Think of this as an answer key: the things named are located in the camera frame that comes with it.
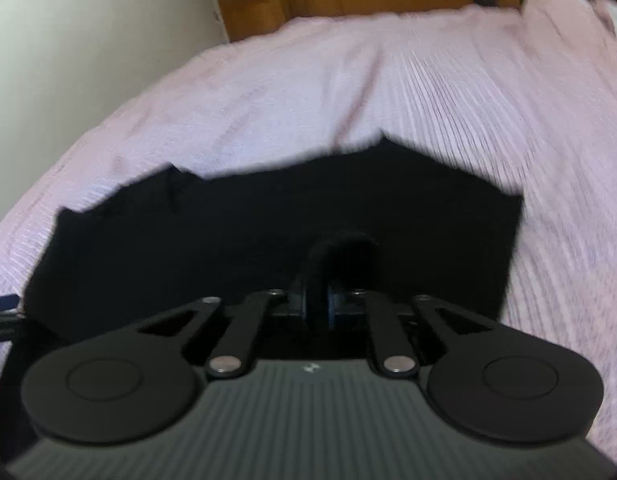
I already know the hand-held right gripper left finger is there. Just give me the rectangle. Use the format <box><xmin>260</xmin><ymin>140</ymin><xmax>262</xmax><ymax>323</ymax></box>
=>
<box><xmin>131</xmin><ymin>280</ymin><xmax>317</xmax><ymax>378</ymax></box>

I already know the black button cardigan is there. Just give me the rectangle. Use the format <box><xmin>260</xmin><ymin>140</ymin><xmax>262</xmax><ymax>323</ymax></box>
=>
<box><xmin>21</xmin><ymin>132</ymin><xmax>524</xmax><ymax>361</ymax></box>

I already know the pink quilt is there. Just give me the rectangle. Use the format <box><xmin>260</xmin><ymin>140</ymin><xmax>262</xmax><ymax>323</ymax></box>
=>
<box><xmin>521</xmin><ymin>0</ymin><xmax>617</xmax><ymax>61</ymax></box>

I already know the pink checkered bed sheet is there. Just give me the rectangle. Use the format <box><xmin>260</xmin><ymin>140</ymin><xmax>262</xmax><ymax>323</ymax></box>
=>
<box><xmin>0</xmin><ymin>2</ymin><xmax>617</xmax><ymax>461</ymax></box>

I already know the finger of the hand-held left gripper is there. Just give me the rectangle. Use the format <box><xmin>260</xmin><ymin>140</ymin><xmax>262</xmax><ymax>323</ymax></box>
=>
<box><xmin>0</xmin><ymin>295</ymin><xmax>26</xmax><ymax>343</ymax></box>

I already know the wooden shelf unit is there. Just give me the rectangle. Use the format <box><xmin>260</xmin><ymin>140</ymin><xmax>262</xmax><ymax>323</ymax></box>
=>
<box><xmin>206</xmin><ymin>0</ymin><xmax>342</xmax><ymax>43</ymax></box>

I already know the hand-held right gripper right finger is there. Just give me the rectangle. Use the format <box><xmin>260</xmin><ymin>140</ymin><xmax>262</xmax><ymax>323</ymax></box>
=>
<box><xmin>327</xmin><ymin>285</ymin><xmax>494</xmax><ymax>378</ymax></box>

